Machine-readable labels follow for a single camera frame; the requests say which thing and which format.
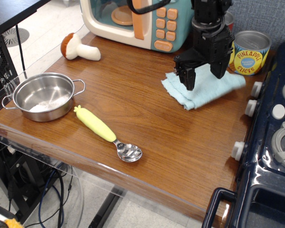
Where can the light blue rag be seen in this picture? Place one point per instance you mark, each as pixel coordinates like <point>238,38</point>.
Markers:
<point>207,87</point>

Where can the black side desk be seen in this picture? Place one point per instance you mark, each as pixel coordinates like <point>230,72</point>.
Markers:
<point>12,12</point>

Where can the white stove knob front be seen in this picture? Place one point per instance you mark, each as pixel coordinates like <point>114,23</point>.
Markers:
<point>237,150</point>

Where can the plush mushroom toy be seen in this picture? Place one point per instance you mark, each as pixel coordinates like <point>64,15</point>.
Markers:
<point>72,47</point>

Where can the tomato sauce can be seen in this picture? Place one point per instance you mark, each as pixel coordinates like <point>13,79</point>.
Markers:
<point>229,20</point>

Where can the white stove knob rear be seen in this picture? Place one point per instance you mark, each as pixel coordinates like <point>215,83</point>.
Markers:
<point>256,89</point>

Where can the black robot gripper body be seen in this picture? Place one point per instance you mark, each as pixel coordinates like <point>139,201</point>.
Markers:
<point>213,41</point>

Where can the dark blue toy stove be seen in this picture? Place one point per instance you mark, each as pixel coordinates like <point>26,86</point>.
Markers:
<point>259,198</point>

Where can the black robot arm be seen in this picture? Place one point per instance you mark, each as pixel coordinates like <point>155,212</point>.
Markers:
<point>207,11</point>

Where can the small stainless steel pot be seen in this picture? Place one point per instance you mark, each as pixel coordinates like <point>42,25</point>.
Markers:
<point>44,97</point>

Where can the spoon with yellow-green handle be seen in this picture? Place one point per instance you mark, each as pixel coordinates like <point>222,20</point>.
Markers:
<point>126,152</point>

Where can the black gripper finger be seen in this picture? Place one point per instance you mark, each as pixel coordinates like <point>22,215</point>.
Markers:
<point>185,65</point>
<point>219,66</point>

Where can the white stove knob middle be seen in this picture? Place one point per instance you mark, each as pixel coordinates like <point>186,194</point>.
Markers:
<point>250,108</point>

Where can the pineapple slices can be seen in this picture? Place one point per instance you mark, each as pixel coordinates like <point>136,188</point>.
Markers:
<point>250,50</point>

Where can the white stove knob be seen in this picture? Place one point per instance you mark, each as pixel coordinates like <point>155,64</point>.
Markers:
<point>237,150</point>
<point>250,108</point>
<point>256,89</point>

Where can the toy microwave teal and cream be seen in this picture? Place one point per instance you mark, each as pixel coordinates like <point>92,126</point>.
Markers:
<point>164,29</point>

